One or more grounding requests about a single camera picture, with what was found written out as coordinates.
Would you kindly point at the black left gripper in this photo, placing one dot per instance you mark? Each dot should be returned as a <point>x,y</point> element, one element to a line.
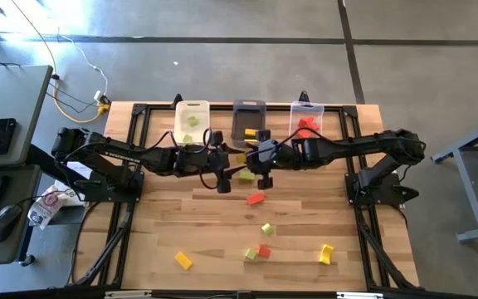
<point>214,161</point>

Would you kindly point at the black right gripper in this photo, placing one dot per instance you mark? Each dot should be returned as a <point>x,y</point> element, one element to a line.
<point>270,158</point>

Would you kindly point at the red rectangular wooden block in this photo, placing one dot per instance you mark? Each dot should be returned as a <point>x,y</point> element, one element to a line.
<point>255,198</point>

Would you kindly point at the green rectangular block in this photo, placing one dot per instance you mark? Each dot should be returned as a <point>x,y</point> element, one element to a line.
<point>247,175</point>

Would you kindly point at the red triangle wooden block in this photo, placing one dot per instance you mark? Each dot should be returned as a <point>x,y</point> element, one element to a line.
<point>264,251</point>

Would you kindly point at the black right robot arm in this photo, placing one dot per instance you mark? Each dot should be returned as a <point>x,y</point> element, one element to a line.
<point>367,143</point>

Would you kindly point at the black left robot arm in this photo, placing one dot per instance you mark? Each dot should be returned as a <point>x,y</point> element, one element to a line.
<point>110,147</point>

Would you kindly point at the small green wooden block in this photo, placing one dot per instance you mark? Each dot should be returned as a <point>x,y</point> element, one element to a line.
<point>267,229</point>

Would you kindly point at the grey plastic bin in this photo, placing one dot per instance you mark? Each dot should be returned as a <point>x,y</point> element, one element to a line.
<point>247,116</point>

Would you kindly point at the white plastic bin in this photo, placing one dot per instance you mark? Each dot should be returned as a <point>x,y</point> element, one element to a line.
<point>181,124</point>

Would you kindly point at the green square wooden block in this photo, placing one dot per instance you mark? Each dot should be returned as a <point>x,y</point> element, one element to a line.
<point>250,254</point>

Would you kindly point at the clear plastic bin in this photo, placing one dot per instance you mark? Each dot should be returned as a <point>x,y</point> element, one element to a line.
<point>318,110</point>

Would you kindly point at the yellow arch wooden block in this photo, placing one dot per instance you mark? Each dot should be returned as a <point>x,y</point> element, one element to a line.
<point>325,255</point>

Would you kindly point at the white paper box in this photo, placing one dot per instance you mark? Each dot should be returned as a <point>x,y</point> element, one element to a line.
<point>77,168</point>

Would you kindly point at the white power adapter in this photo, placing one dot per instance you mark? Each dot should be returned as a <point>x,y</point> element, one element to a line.
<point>98,96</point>

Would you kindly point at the white snack bag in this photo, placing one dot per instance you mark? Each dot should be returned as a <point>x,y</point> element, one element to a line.
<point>46,207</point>

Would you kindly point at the black desk support bar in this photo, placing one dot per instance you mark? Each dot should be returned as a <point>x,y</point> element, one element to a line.
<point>44,160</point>

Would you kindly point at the dark grey desk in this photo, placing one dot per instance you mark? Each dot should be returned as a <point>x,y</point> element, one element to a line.
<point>11,249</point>

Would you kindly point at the black computer mouse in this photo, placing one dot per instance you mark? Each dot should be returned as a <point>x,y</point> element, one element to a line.
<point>3,224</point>

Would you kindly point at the black smartphone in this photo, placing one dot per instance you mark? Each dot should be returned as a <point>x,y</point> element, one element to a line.
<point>0,136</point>

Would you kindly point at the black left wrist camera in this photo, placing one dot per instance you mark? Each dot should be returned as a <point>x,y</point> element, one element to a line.
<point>217,138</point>

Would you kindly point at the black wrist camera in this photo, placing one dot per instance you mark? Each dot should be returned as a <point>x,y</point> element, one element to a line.
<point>262,135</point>
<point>217,138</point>

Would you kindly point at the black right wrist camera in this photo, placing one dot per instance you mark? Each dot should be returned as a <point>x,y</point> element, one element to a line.
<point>262,135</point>

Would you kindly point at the black aluminium rig frame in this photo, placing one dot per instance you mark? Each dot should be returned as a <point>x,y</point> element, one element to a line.
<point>278,108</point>

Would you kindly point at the silver metal bracket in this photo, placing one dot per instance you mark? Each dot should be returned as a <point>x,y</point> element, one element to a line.
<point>127,295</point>
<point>357,296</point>

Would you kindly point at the grey metal table frame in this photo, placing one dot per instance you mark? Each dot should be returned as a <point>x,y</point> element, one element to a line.
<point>466,182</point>

